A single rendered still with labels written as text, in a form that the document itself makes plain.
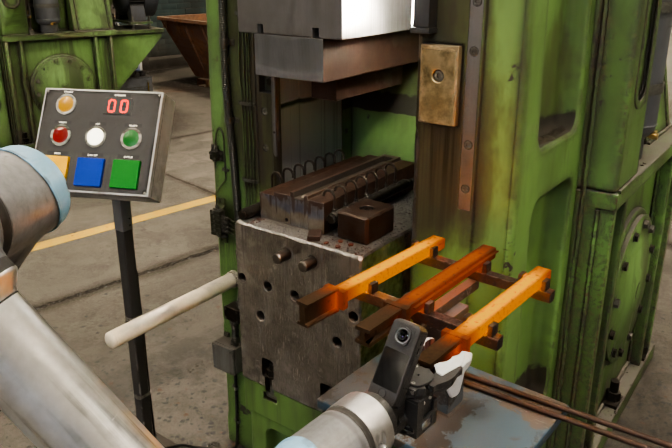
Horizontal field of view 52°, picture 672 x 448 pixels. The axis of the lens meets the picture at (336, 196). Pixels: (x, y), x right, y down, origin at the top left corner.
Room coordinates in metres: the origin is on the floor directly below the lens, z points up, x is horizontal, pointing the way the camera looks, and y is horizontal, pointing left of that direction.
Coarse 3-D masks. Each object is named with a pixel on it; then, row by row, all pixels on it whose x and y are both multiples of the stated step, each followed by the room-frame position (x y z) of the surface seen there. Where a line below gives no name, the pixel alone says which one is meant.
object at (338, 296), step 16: (432, 240) 1.33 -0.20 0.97; (400, 256) 1.25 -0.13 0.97; (416, 256) 1.26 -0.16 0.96; (368, 272) 1.18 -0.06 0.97; (384, 272) 1.18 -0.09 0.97; (320, 288) 1.09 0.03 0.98; (336, 288) 1.09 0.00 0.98; (352, 288) 1.11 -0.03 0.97; (304, 304) 1.03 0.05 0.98; (320, 304) 1.06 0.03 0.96; (336, 304) 1.09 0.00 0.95; (304, 320) 1.03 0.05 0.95; (320, 320) 1.05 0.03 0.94
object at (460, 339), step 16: (544, 272) 1.18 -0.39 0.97; (512, 288) 1.11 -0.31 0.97; (528, 288) 1.11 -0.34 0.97; (496, 304) 1.05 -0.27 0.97; (512, 304) 1.06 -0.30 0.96; (480, 320) 0.99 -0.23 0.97; (496, 320) 1.02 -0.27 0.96; (448, 336) 0.94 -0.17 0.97; (464, 336) 0.93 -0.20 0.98; (480, 336) 0.98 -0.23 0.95; (432, 352) 0.89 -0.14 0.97; (448, 352) 0.90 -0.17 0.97; (432, 368) 0.88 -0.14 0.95
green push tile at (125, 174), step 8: (120, 160) 1.69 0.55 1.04; (128, 160) 1.69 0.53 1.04; (136, 160) 1.69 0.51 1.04; (112, 168) 1.69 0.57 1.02; (120, 168) 1.68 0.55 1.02; (128, 168) 1.68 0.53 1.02; (136, 168) 1.68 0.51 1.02; (112, 176) 1.68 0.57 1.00; (120, 176) 1.67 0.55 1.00; (128, 176) 1.67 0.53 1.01; (136, 176) 1.66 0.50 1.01; (112, 184) 1.66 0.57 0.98; (120, 184) 1.66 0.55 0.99; (128, 184) 1.66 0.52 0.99; (136, 184) 1.66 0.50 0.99
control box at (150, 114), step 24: (48, 96) 1.83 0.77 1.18; (72, 96) 1.81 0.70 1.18; (96, 96) 1.80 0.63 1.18; (120, 96) 1.79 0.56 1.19; (144, 96) 1.78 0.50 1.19; (168, 96) 1.80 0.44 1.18; (48, 120) 1.79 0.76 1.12; (72, 120) 1.78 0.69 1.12; (96, 120) 1.77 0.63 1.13; (120, 120) 1.76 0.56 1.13; (144, 120) 1.75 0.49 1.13; (168, 120) 1.79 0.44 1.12; (48, 144) 1.76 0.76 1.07; (72, 144) 1.75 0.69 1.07; (96, 144) 1.73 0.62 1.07; (120, 144) 1.72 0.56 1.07; (144, 144) 1.71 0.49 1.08; (168, 144) 1.78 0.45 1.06; (72, 168) 1.71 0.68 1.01; (144, 168) 1.68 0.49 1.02; (72, 192) 1.68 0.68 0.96; (96, 192) 1.67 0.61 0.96; (120, 192) 1.66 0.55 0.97; (144, 192) 1.65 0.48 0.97
